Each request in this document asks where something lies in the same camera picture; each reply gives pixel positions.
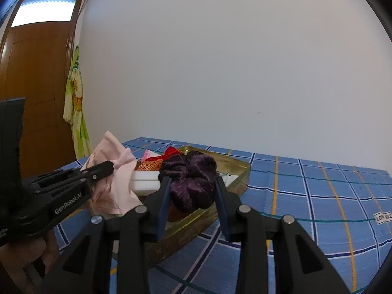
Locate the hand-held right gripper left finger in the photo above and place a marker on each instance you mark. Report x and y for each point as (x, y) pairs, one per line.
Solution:
(164, 211)

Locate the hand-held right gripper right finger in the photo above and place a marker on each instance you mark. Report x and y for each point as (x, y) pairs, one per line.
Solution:
(223, 211)

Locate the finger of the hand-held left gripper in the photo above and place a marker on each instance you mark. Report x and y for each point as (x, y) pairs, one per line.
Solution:
(58, 176)
(101, 167)

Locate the gold metal tin box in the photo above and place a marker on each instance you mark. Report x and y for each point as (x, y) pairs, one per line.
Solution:
(196, 220)

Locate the purple velvet scrunchie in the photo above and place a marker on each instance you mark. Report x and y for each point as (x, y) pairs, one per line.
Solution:
(190, 177)

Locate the red embroidered pouch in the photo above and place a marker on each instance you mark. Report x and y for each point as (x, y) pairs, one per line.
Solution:
(150, 165)

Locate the white cloth with pink lace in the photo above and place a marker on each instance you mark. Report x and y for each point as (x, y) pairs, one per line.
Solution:
(150, 154)

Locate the person's left hand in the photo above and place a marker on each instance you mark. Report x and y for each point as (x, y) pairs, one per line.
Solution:
(27, 254)

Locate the green floral hanging cloth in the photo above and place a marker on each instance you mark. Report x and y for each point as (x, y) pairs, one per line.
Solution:
(76, 113)

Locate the blue plaid bedsheet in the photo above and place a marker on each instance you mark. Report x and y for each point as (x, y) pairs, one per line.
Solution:
(306, 205)

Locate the brown wooden door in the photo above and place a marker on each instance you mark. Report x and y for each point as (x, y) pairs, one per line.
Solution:
(39, 82)

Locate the transom window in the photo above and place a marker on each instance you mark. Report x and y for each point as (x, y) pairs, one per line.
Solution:
(43, 9)

